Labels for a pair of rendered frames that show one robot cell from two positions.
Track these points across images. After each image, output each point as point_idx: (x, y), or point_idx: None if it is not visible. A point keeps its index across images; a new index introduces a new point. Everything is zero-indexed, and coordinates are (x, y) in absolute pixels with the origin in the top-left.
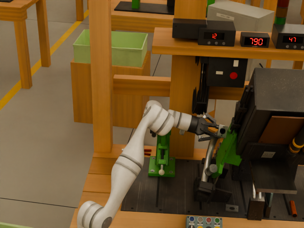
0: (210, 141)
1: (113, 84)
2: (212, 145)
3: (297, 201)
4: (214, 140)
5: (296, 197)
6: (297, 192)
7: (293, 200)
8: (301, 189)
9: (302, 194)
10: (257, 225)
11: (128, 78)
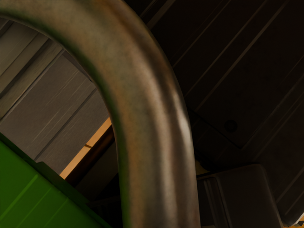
0: (62, 15)
1: None
2: (31, 27)
3: (9, 126)
4: (92, 80)
5: (26, 108)
6: (45, 94)
7: (7, 120)
8: (63, 85)
9: (46, 102)
10: None
11: None
